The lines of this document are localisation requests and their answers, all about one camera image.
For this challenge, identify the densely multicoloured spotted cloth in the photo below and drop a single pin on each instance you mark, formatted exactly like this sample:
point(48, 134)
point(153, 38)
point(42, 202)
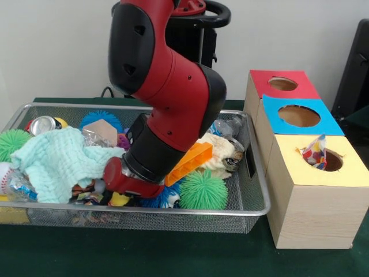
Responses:
point(89, 198)

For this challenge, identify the crushed silver drink can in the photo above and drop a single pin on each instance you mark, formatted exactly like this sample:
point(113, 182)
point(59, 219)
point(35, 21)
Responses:
point(43, 124)

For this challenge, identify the purple spiky rubber ball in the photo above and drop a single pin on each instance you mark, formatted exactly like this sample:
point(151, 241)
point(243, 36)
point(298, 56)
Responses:
point(124, 141)

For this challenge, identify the white cloth with coloured shapes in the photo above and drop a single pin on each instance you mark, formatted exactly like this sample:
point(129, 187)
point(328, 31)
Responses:
point(317, 153)

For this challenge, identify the shallow mesh bin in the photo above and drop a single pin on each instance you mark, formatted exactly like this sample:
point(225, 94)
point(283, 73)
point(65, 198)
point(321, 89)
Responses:
point(253, 184)

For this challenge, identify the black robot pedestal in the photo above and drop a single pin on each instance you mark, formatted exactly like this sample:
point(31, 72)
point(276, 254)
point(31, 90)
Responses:
point(207, 43)

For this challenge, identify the cream knitted cloth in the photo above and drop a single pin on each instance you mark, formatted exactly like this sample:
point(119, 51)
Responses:
point(219, 147)

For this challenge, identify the dark green table cloth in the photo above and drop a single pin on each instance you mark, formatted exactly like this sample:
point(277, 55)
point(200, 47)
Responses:
point(144, 254)
point(360, 116)

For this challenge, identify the mint green cloth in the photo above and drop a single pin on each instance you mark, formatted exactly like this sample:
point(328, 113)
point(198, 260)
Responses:
point(57, 161)

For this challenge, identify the wooden box with three holes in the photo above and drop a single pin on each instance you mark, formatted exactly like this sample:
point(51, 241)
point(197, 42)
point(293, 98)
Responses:
point(317, 216)

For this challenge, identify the green spiky rubber ball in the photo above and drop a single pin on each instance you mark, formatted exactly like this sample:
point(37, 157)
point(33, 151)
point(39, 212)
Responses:
point(11, 141)
point(203, 191)

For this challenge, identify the blue furry toy with eyes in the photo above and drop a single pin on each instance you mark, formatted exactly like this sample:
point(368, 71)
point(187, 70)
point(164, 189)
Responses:
point(161, 200)

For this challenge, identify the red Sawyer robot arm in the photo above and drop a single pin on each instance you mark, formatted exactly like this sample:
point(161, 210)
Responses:
point(178, 95)

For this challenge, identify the blue spiky rubber ball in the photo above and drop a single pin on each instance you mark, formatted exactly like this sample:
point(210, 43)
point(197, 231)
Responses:
point(99, 115)

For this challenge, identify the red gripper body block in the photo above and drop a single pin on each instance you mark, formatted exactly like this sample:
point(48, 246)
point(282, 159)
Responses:
point(132, 187)

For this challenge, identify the orange plastic block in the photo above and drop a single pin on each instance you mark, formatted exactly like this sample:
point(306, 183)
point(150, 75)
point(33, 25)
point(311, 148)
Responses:
point(196, 158)

